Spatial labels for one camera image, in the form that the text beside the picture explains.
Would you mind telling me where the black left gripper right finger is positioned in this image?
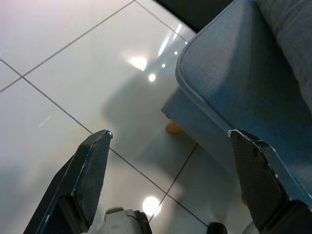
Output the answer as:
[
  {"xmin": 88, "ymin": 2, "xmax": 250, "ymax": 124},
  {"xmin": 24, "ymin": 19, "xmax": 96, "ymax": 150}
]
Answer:
[{"xmin": 227, "ymin": 129, "xmax": 312, "ymax": 234}]

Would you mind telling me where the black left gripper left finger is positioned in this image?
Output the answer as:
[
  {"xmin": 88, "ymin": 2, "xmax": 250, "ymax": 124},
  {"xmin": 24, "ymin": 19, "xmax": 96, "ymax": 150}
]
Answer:
[{"xmin": 23, "ymin": 129, "xmax": 114, "ymax": 234}]

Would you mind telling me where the grey fabric pillow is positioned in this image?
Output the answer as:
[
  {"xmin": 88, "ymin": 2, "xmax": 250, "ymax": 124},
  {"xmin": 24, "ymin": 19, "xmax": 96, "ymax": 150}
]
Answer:
[{"xmin": 256, "ymin": 0, "xmax": 312, "ymax": 113}]

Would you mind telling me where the white and black robot leg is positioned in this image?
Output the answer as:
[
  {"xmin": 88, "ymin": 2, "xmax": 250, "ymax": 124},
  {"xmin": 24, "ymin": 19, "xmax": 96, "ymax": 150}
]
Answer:
[{"xmin": 98, "ymin": 206, "xmax": 150, "ymax": 234}]

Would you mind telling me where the black round robot part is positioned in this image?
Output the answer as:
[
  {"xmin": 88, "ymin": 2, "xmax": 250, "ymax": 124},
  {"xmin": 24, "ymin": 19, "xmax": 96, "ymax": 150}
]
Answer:
[{"xmin": 206, "ymin": 221, "xmax": 228, "ymax": 234}]

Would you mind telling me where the orange wooden sofa leg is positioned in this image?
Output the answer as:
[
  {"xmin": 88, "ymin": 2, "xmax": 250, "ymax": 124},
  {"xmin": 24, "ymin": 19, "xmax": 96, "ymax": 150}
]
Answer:
[{"xmin": 165, "ymin": 121, "xmax": 185, "ymax": 135}]

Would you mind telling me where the blue-grey fabric sofa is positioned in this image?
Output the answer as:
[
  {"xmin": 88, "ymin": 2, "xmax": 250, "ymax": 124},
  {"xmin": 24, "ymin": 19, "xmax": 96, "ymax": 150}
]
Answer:
[{"xmin": 161, "ymin": 0, "xmax": 312, "ymax": 193}]

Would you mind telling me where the black furniture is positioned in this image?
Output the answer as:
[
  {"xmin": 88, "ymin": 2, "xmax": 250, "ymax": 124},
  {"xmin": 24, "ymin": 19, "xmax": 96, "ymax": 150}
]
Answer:
[{"xmin": 155, "ymin": 0, "xmax": 235, "ymax": 33}]

